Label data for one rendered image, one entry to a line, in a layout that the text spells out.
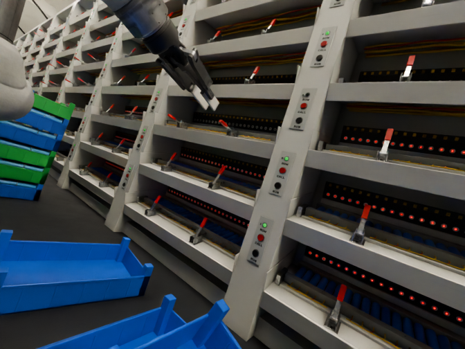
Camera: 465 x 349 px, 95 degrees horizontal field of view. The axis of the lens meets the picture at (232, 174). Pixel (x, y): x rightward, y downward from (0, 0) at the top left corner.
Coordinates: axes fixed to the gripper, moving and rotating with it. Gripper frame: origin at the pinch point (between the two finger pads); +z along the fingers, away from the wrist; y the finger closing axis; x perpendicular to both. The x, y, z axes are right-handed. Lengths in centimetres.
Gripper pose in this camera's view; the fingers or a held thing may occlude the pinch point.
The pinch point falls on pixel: (205, 97)
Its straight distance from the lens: 63.9
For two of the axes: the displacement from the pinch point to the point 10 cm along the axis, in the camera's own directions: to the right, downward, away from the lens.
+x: 4.4, -8.6, 2.6
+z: 4.4, 4.5, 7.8
